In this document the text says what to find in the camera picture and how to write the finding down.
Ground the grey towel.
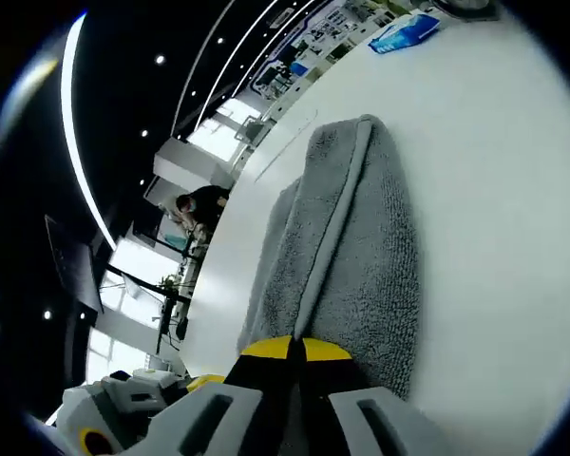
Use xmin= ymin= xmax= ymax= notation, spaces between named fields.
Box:
xmin=237 ymin=113 xmax=422 ymax=401

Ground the black monitor stand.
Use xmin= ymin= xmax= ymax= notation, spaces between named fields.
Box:
xmin=103 ymin=263 xmax=194 ymax=355

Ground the black monitor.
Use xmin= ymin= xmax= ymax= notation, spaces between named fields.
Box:
xmin=44 ymin=213 xmax=105 ymax=314

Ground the blue wipes packet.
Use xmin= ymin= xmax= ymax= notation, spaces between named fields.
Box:
xmin=367 ymin=12 xmax=443 ymax=55

